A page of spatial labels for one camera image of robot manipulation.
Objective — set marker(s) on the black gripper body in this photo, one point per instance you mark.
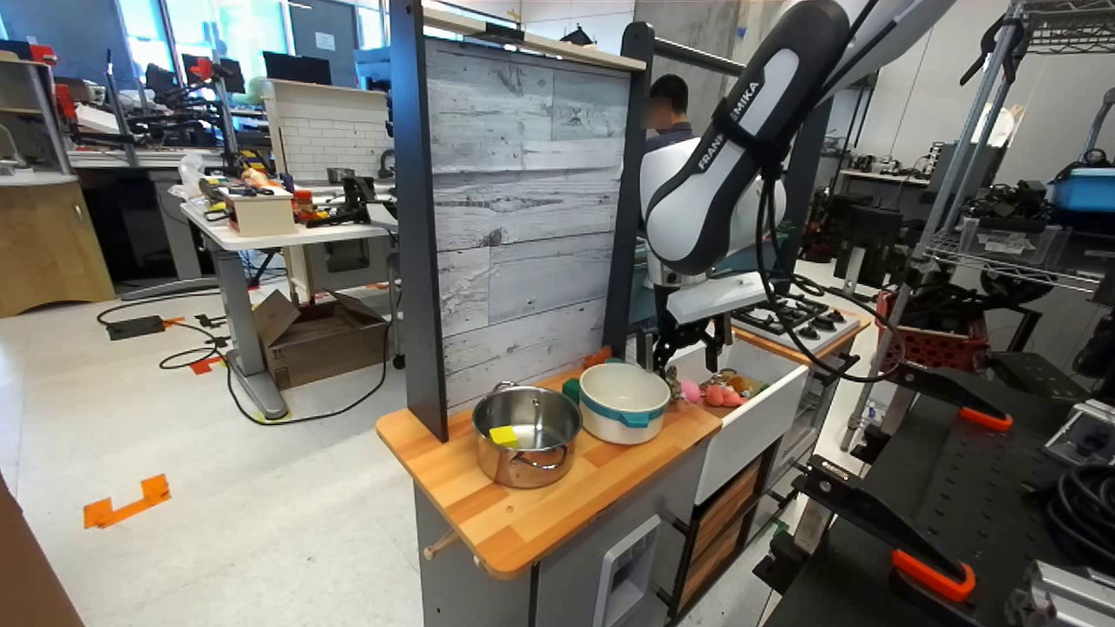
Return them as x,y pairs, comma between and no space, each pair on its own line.
677,315

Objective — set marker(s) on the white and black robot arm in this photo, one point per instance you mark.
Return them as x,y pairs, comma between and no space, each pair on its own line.
742,115

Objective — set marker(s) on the pink ball toy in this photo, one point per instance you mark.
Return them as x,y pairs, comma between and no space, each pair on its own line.
692,391

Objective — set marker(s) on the pink plush toy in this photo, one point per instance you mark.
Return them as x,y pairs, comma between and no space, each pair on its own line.
717,395

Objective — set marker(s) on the brown plush toy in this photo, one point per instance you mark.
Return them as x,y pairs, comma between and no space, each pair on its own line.
742,380

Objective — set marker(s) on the white toy sink basin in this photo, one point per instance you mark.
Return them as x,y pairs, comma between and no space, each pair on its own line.
753,438

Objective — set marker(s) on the toy stove top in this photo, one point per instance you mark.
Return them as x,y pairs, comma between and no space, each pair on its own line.
810,319

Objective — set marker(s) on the toy kitchen wooden counter cabinet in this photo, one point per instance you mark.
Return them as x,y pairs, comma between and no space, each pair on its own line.
557,501

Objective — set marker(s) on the yellow toy block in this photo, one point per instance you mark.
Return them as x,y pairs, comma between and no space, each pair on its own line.
501,438

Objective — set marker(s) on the stainless steel pot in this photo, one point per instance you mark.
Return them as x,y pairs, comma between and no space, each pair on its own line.
524,467

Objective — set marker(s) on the grey wood-look backsplash panel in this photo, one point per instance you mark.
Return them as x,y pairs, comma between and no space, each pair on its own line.
524,211

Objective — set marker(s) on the person in dark shirt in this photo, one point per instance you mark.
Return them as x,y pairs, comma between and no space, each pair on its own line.
665,103

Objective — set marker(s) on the red plastic crate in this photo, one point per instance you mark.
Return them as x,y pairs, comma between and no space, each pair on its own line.
933,350

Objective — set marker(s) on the black metal shelving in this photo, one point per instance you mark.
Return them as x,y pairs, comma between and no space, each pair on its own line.
853,141

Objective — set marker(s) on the black pegboard table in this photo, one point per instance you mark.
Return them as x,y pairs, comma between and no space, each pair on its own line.
962,491

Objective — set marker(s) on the grey aluminium tripod stand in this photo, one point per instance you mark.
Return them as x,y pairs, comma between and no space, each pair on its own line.
968,151

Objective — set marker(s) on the open cardboard box with flaps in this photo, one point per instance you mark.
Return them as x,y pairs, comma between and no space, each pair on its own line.
317,344

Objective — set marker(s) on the white office desk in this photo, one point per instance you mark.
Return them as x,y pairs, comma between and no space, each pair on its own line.
289,234

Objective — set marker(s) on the white electronic device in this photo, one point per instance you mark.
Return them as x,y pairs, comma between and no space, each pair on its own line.
1088,432

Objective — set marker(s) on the white brick-pattern panel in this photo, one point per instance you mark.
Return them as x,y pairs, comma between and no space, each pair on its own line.
327,128

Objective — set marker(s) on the blue plastic case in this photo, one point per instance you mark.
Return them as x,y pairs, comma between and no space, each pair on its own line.
1083,190

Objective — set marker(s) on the beige box on desk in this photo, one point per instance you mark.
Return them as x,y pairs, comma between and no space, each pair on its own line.
261,213

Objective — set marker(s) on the black computer monitor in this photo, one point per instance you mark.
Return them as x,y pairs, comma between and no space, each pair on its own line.
298,68

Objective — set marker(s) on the small orange tape piece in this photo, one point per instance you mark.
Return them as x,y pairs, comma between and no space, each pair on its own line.
203,364

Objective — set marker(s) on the black power adapter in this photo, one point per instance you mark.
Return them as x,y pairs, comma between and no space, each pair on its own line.
133,329

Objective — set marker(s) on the light wooden cabinet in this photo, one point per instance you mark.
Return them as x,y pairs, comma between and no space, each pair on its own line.
46,249

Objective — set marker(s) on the plain brown cardboard box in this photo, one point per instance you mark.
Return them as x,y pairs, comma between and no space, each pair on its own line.
29,568

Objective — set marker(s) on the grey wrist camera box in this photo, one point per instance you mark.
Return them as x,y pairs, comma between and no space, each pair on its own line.
715,299

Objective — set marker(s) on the silver aluminium bracket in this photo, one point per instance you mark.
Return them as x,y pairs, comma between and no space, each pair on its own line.
1065,602

